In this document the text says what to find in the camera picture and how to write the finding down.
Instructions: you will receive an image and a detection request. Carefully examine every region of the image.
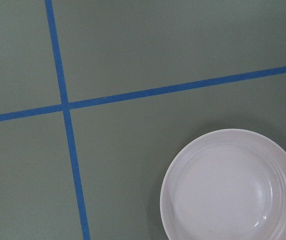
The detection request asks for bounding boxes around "pink plate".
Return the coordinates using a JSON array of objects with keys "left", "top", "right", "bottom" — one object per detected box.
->
[{"left": 159, "top": 129, "right": 286, "bottom": 240}]

